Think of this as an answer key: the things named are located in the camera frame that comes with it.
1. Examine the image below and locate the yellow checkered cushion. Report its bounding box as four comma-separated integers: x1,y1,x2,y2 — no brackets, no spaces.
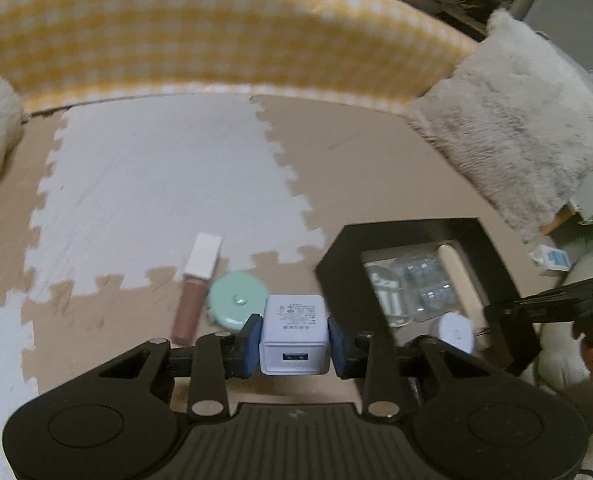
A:
0,0,478,117

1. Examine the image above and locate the white usb charger cube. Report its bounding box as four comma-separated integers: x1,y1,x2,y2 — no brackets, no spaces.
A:
259,294,330,377

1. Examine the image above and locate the grey cabinet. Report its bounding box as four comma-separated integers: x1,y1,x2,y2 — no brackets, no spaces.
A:
510,0,593,75

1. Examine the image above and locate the white foam mat tile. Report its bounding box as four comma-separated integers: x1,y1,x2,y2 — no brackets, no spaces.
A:
25,105,329,306
0,290,44,480

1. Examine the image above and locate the flat wooden stick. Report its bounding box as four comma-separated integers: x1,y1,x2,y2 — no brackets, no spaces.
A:
437,243,492,352

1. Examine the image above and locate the lip gloss tube white cap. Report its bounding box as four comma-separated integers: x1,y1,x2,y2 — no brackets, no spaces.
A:
171,232,224,347

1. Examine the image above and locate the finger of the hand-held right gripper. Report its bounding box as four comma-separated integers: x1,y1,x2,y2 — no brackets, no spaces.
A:
483,277,593,324

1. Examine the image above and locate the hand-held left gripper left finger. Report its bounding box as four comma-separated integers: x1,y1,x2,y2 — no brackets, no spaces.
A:
99,314,263,418

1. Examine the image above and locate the white round adapter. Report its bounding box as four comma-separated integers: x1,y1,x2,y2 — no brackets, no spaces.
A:
435,312,477,356

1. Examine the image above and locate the beige foam puzzle mat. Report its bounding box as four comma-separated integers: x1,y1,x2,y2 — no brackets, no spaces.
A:
0,92,577,403

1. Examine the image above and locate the clear plastic packet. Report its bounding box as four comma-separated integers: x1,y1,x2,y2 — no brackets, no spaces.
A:
365,254,453,329

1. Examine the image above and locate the mint green tape measure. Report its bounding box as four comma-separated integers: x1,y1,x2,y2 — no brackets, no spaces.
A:
209,271,272,332

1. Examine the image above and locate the small blue white carton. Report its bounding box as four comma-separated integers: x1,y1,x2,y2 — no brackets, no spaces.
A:
530,245,572,277

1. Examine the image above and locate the grey fluffy pillow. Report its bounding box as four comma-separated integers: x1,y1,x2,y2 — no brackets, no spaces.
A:
405,9,593,243

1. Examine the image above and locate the black box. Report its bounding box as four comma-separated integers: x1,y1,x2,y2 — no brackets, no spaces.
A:
315,217,543,377

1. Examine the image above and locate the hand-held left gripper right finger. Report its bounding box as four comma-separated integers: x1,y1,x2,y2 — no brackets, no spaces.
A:
327,316,492,418

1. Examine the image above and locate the orange wooden leg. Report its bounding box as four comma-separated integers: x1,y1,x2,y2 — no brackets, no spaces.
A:
541,202,578,236

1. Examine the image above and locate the cream white blanket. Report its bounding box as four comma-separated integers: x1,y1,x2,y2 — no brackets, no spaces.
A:
519,325,593,433

